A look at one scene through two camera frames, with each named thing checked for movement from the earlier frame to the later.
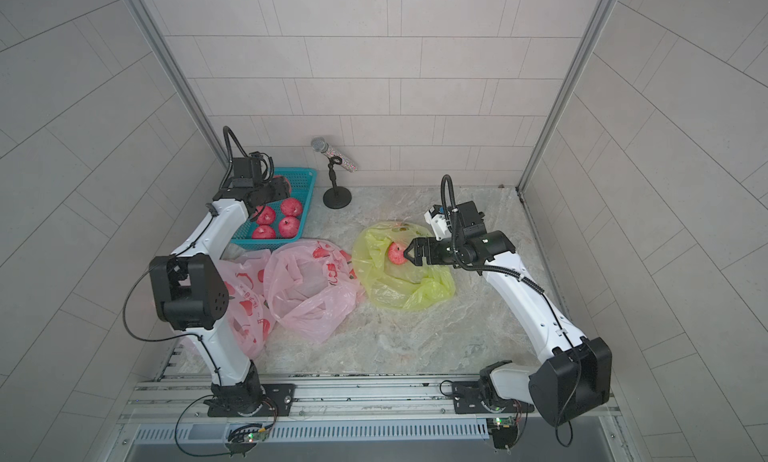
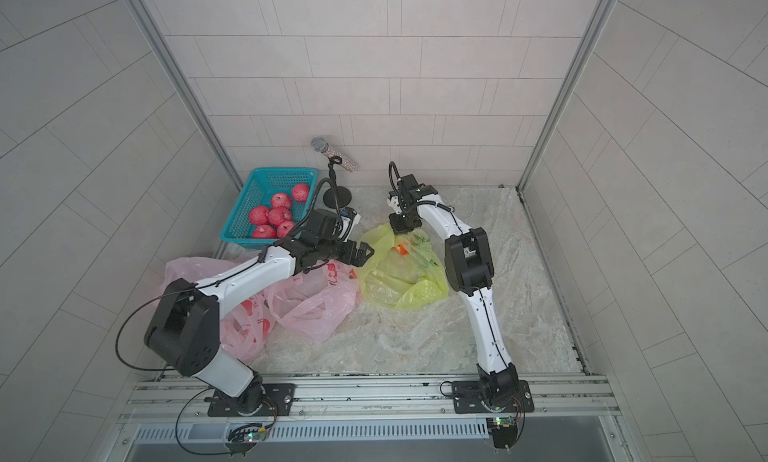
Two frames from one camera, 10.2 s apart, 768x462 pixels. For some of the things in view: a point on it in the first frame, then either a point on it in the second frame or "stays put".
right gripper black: x=433 y=252 → x=400 y=225
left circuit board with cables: x=244 y=438 stays put
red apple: x=266 y=215 stays put
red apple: x=396 y=254 → x=300 y=192
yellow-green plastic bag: x=405 y=286 stays put
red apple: x=264 y=231 stays put
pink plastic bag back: x=312 y=286 stays put
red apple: x=288 y=227 → x=278 y=215
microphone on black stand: x=335 y=197 stays put
